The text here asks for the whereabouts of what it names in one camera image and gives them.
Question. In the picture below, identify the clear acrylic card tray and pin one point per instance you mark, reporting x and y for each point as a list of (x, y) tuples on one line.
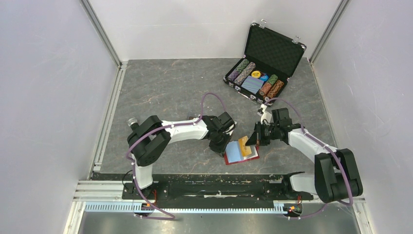
[(192, 115)]

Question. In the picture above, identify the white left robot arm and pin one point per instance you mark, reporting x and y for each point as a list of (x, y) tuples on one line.
[(149, 139)]

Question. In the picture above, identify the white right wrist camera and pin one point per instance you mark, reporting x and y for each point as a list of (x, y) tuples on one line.
[(265, 116)]

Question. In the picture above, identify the red leather card holder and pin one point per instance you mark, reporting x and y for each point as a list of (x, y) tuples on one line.
[(237, 152)]

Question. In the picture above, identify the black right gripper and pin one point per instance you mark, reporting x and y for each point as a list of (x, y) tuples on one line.
[(257, 136)]

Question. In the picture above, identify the blue playing card deck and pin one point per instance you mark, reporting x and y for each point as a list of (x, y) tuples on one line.
[(252, 84)]

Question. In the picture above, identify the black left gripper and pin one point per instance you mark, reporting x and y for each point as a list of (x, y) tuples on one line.
[(220, 150)]

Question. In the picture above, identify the yellow dealer button chip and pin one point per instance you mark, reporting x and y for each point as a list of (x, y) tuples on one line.
[(256, 74)]

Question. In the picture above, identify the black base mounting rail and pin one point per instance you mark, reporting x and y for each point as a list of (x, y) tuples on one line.
[(210, 191)]

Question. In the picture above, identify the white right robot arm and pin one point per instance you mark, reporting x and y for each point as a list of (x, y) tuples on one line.
[(335, 177)]

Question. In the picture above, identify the black poker chip case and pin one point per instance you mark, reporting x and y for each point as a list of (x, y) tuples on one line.
[(275, 55)]

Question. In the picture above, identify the single gold credit card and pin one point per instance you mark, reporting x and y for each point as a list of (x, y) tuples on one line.
[(246, 151)]

